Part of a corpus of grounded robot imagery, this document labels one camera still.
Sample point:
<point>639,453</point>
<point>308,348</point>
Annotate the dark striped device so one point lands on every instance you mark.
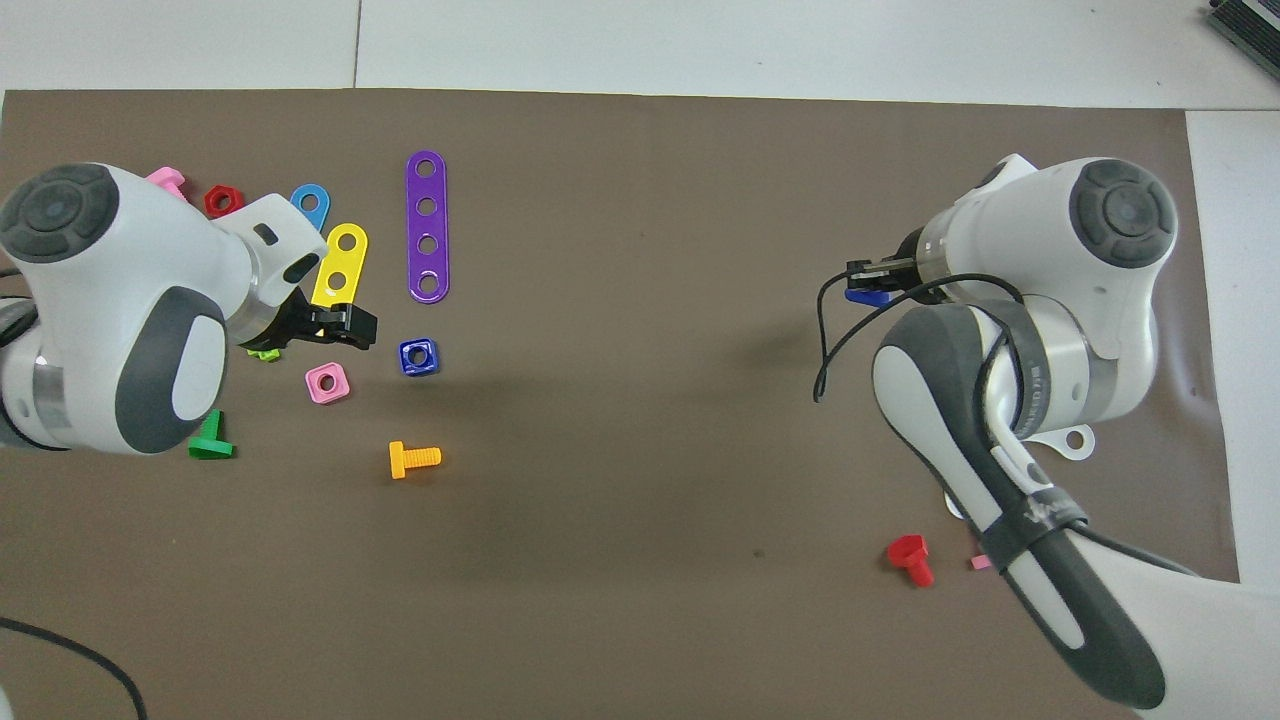
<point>1250,22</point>

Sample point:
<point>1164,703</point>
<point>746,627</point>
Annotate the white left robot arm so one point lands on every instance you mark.
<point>120,300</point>

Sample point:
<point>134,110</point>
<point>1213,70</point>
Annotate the red hexagon plastic nut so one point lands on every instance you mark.
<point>212,207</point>

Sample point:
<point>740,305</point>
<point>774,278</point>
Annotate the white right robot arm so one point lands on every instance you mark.
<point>1040,350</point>

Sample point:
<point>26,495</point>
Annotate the yellow three-hole strip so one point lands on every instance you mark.
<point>342,262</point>

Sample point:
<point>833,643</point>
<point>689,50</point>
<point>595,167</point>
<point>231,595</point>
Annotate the blue two-hole strip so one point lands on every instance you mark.
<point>302,200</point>

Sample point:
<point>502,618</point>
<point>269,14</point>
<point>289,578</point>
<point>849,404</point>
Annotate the small pink plastic screw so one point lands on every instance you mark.
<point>980,562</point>

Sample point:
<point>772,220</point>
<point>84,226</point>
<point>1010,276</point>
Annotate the orange plastic screw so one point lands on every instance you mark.
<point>412,458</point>

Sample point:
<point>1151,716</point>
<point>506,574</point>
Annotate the blue triangle-head plastic screw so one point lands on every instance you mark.
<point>865,297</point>

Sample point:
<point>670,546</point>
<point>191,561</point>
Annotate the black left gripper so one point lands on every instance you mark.
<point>292,322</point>

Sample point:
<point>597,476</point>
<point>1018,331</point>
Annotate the red plastic screw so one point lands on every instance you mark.
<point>910,555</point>

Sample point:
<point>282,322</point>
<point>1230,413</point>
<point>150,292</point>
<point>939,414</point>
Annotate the blue square plastic nut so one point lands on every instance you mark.
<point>407,367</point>

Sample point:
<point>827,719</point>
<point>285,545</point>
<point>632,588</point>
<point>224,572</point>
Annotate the lime cross plastic nut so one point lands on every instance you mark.
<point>266,353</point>

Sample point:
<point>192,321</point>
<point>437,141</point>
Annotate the white curved perforated strip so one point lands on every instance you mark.
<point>1060,440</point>

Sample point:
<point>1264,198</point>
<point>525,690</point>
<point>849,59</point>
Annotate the large pink plastic screw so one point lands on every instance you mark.
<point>165,181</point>

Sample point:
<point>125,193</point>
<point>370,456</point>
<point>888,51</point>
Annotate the pink square plastic nut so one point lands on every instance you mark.
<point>316,392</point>

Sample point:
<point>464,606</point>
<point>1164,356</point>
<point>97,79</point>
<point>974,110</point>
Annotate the brown table mat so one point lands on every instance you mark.
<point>640,450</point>

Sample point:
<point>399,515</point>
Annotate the green plastic screw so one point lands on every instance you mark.
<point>210,445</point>

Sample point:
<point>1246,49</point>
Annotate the purple four-hole strip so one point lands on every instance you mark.
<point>428,225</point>

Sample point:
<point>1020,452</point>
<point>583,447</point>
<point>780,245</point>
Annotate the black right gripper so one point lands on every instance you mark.
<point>910,265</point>

